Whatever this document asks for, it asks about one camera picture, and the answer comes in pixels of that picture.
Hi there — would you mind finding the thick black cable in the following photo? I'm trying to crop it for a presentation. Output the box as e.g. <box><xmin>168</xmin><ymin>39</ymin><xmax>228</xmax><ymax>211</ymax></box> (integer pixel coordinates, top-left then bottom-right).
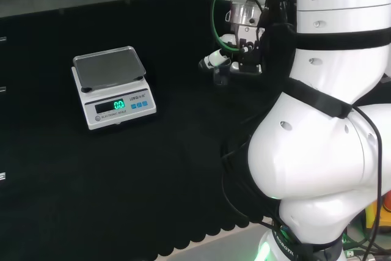
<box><xmin>351</xmin><ymin>105</ymin><xmax>384</xmax><ymax>261</ymax></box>

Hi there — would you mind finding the yellow stop button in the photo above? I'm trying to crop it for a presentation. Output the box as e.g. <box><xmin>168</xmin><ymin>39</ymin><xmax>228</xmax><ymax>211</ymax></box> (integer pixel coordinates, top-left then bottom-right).
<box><xmin>364</xmin><ymin>190</ymin><xmax>391</xmax><ymax>229</ymax></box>

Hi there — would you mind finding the black bench cloth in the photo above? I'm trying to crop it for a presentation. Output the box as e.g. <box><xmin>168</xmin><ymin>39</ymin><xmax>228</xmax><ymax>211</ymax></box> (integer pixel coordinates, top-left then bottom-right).
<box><xmin>0</xmin><ymin>0</ymin><xmax>391</xmax><ymax>258</ymax></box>

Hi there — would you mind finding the green cable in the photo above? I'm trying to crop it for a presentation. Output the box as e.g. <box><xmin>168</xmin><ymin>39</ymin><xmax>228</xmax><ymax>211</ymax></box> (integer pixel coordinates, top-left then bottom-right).
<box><xmin>211</xmin><ymin>0</ymin><xmax>239</xmax><ymax>53</ymax></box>

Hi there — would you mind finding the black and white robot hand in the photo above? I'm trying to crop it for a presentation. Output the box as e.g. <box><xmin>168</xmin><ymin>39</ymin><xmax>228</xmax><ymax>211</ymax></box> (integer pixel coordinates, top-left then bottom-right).
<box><xmin>198</xmin><ymin>24</ymin><xmax>267</xmax><ymax>76</ymax></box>

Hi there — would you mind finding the white electronic balance steel pan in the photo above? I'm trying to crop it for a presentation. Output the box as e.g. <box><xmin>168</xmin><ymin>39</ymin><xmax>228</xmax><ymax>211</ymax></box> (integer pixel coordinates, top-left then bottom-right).
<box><xmin>71</xmin><ymin>46</ymin><xmax>158</xmax><ymax>131</ymax></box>

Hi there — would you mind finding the small clear glass beaker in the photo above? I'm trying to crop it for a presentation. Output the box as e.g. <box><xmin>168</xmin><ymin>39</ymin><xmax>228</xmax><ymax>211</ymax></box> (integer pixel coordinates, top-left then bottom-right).
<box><xmin>213</xmin><ymin>62</ymin><xmax>231</xmax><ymax>86</ymax></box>

